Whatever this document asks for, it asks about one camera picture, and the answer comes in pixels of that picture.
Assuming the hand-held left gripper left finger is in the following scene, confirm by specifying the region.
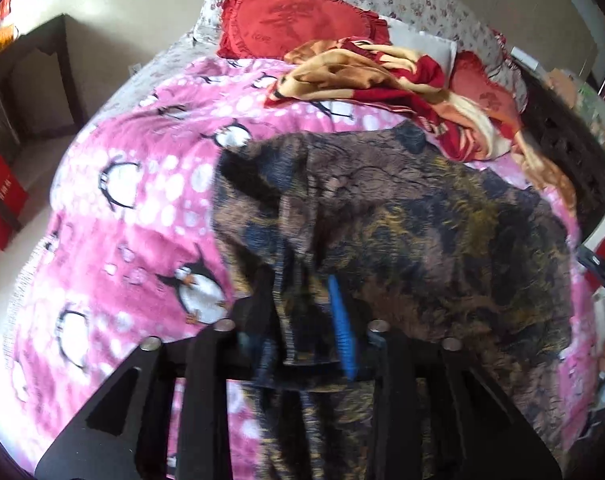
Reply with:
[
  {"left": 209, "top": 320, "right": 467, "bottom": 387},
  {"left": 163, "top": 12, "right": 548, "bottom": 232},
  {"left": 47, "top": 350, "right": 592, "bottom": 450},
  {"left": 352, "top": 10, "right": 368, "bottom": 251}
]
[{"left": 35, "top": 267, "right": 283, "bottom": 480}]

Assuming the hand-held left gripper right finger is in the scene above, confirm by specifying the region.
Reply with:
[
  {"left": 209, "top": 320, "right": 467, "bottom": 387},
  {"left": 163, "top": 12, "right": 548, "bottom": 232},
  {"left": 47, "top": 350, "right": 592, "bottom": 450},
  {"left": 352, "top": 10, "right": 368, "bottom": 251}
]
[{"left": 325, "top": 272, "right": 563, "bottom": 480}]

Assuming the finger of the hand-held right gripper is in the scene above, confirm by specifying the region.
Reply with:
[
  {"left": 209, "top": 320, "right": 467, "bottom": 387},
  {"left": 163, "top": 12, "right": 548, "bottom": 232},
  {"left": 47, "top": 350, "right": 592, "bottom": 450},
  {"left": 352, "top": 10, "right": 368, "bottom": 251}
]
[{"left": 577, "top": 245, "right": 605, "bottom": 308}]

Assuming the dark patterned garment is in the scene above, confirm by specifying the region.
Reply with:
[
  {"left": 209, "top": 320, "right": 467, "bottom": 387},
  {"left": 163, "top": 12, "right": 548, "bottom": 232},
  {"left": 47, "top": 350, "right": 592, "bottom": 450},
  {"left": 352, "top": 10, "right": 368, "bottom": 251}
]
[{"left": 210, "top": 122, "right": 591, "bottom": 480}]

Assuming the dark carved wooden furniture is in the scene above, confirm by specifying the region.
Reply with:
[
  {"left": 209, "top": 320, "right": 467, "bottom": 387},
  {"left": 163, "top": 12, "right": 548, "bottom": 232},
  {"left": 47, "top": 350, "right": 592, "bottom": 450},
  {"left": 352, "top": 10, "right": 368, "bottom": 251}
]
[{"left": 513, "top": 50, "right": 605, "bottom": 241}]

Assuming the red ruffled pillow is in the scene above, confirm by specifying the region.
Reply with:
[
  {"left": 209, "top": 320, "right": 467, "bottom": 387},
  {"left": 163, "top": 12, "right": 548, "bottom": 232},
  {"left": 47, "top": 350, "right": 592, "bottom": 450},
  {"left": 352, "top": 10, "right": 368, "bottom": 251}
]
[
  {"left": 216, "top": 0, "right": 392, "bottom": 59},
  {"left": 450, "top": 51, "right": 526, "bottom": 128}
]

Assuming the pink penguin print blanket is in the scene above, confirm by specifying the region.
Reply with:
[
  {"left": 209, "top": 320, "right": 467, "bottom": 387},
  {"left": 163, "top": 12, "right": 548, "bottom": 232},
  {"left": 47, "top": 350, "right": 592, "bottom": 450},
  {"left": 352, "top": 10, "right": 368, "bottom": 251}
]
[{"left": 2, "top": 55, "right": 598, "bottom": 480}]

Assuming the orange and red blanket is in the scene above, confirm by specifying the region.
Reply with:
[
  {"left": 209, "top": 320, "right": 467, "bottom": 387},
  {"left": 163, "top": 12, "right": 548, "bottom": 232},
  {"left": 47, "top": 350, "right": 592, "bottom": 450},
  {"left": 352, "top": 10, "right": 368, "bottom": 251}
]
[{"left": 262, "top": 37, "right": 578, "bottom": 206}]

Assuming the red box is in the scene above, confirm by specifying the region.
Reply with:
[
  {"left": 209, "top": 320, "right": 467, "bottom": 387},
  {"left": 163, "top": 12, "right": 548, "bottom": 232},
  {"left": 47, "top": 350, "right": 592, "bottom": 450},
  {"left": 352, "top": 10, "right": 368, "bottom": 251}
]
[{"left": 0, "top": 152, "right": 30, "bottom": 253}]

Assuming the white pillow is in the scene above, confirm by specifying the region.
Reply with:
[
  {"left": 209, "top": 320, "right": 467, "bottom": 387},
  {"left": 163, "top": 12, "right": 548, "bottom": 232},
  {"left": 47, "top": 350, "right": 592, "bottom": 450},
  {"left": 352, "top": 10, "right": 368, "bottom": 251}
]
[{"left": 383, "top": 17, "right": 458, "bottom": 68}]

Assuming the dark wooden side table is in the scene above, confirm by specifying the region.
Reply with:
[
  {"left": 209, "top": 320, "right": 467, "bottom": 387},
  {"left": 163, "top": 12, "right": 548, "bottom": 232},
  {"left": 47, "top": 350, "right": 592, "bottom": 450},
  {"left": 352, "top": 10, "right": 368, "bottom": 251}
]
[{"left": 0, "top": 12, "right": 83, "bottom": 171}]

